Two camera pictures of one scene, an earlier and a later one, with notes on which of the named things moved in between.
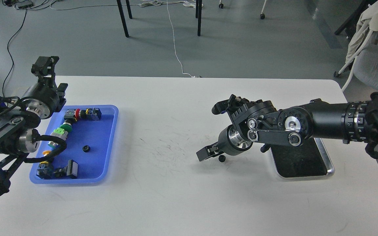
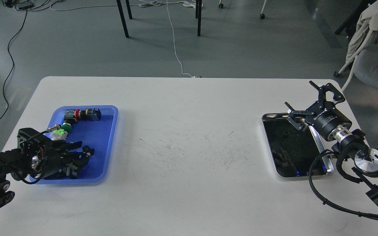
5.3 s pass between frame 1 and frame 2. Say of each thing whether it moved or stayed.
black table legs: stayed
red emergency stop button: stayed
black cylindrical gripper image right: moved
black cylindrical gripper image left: moved
